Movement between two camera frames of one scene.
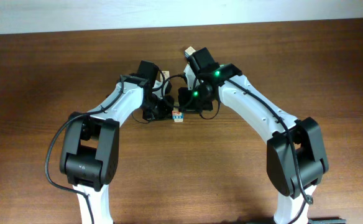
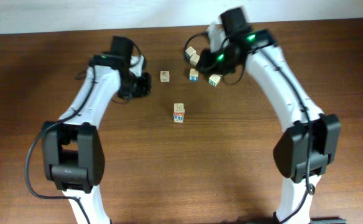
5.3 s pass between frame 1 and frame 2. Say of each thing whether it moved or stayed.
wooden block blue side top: stayed
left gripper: moved
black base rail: stayed
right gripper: moved
